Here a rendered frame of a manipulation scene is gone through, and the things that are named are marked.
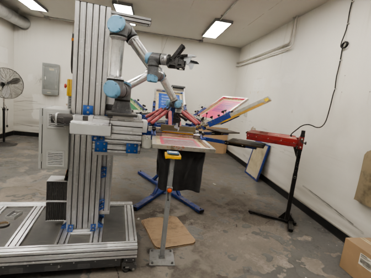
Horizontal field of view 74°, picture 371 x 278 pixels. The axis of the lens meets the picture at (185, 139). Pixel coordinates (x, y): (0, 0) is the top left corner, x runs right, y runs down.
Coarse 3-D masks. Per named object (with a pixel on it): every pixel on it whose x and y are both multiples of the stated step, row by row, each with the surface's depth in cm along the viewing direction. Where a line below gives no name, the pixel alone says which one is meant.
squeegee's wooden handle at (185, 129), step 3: (162, 126) 279; (165, 126) 280; (168, 126) 280; (171, 126) 280; (180, 126) 282; (183, 126) 283; (186, 126) 284; (162, 129) 280; (165, 129) 280; (168, 129) 281; (171, 129) 281; (174, 129) 282; (177, 129) 282; (180, 129) 282; (183, 129) 283; (186, 129) 283; (189, 129) 284; (192, 129) 284; (195, 129) 285; (192, 132) 285
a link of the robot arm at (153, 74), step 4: (148, 68) 163; (152, 68) 162; (156, 68) 163; (148, 72) 163; (152, 72) 162; (156, 72) 163; (160, 72) 172; (148, 76) 163; (152, 76) 163; (156, 76) 164; (160, 76) 171; (148, 80) 164; (152, 80) 163; (156, 80) 165
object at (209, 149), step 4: (152, 136) 258; (172, 136) 295; (176, 136) 295; (180, 136) 296; (184, 136) 297; (188, 136) 298; (192, 136) 298; (152, 140) 235; (200, 140) 277; (204, 140) 272; (152, 144) 218; (156, 144) 218; (160, 144) 220; (164, 144) 222; (204, 144) 257; (208, 144) 250; (160, 148) 219; (164, 148) 220; (168, 148) 220; (172, 148) 221; (176, 148) 221; (180, 148) 222; (184, 148) 222; (188, 148) 223; (192, 148) 223; (196, 148) 224; (200, 148) 224; (204, 148) 225; (208, 148) 226; (212, 148) 228; (208, 152) 226; (212, 152) 226
